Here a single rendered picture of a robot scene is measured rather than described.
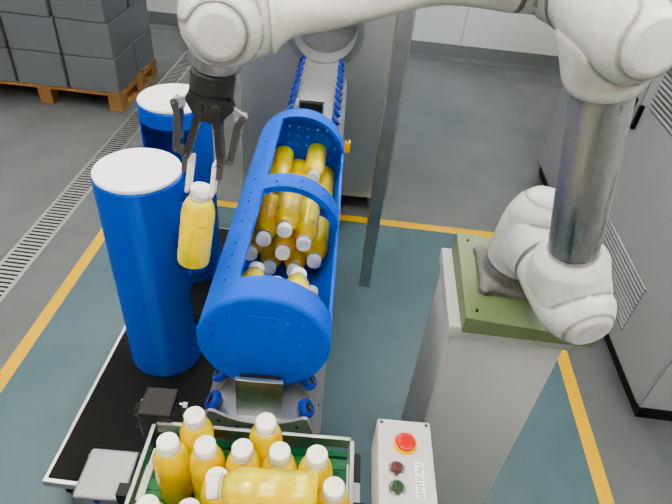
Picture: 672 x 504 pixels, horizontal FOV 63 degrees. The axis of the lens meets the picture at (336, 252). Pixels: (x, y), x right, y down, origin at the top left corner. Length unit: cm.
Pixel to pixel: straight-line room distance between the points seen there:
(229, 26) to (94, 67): 398
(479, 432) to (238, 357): 87
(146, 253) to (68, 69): 302
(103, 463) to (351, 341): 157
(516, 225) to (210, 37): 88
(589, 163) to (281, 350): 69
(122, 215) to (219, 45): 117
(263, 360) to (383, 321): 162
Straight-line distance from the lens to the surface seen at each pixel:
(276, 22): 76
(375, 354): 263
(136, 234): 186
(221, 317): 114
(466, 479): 204
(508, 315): 143
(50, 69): 485
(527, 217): 134
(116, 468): 134
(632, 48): 84
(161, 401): 123
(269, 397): 121
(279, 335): 115
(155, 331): 216
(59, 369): 271
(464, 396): 166
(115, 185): 181
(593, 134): 98
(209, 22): 71
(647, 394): 273
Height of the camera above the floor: 199
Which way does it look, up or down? 39 degrees down
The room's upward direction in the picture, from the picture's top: 6 degrees clockwise
